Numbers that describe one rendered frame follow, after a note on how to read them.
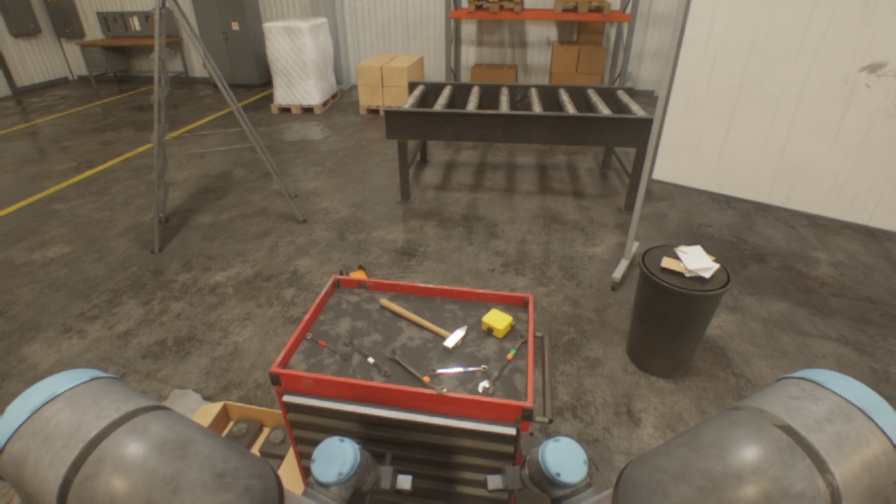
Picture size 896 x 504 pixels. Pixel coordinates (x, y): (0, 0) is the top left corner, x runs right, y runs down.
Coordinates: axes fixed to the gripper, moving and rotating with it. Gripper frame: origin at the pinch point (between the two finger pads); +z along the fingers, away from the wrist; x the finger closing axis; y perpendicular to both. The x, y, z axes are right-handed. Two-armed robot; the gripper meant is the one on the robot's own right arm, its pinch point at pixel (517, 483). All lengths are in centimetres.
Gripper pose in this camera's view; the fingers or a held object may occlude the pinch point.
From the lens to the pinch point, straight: 131.9
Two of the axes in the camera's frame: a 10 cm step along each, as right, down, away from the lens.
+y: 1.0, 7.9, -6.0
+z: -1.7, 6.1, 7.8
